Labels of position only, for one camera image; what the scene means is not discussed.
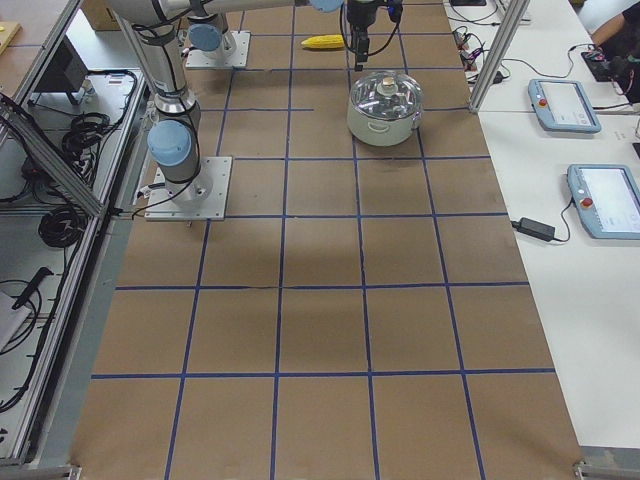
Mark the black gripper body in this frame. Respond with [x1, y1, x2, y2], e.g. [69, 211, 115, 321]
[347, 0, 403, 31]

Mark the black coiled cable bundle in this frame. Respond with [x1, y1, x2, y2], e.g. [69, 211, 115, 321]
[39, 204, 86, 249]

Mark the teach pendant tablet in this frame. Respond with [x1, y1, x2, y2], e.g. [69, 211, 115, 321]
[528, 79, 601, 134]
[567, 164, 639, 240]

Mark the glass pot lid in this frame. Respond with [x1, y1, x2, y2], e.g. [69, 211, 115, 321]
[350, 70, 423, 121]

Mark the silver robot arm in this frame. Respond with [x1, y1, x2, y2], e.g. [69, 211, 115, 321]
[188, 13, 237, 57]
[107, 0, 403, 127]

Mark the brown paper table mat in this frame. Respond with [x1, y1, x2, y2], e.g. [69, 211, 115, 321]
[71, 1, 580, 479]

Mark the yellow corn cob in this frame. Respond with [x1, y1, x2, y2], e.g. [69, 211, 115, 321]
[301, 34, 345, 50]

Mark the far teach pendant tablet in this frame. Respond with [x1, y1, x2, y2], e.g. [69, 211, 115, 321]
[528, 79, 601, 134]

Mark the near teach pendant tablet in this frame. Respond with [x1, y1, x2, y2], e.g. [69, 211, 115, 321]
[567, 164, 639, 240]

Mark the aluminium frame post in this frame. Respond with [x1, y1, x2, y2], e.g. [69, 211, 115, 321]
[469, 0, 530, 113]

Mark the small circuit board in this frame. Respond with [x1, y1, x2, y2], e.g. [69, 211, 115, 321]
[452, 27, 486, 72]

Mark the black power adapter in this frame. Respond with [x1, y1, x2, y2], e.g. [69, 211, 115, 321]
[511, 217, 555, 242]

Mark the cardboard box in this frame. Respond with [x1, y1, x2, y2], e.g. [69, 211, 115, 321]
[81, 0, 120, 32]

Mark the pale green cooking pot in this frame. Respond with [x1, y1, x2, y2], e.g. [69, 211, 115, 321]
[347, 93, 423, 147]

